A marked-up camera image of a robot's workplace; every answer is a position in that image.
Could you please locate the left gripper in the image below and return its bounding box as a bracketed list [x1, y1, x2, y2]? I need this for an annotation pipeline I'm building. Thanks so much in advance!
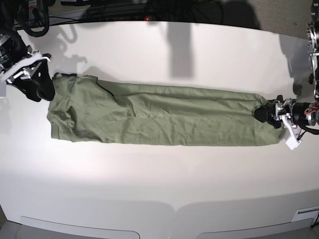
[253, 95, 299, 140]

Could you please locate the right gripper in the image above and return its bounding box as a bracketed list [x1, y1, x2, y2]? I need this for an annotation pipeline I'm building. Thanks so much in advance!
[0, 44, 55, 102]

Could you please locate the green T-shirt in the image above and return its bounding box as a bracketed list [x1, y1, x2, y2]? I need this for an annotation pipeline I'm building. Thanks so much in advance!
[47, 75, 283, 146]

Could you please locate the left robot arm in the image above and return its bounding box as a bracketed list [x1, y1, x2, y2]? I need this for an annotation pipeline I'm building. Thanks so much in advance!
[254, 0, 319, 150]

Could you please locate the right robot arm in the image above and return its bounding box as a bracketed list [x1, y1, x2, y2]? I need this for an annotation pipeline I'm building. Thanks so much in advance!
[0, 0, 55, 102]

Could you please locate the black power strip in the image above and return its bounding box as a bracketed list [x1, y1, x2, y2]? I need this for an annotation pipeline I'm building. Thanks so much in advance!
[99, 15, 156, 22]

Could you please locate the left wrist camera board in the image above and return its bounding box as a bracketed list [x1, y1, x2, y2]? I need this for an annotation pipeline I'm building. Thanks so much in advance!
[286, 136, 302, 150]

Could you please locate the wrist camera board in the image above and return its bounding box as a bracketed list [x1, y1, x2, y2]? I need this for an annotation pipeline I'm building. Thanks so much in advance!
[286, 136, 302, 150]
[0, 80, 6, 99]

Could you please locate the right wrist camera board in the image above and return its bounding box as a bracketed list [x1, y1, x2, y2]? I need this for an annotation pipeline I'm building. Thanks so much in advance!
[0, 80, 6, 99]

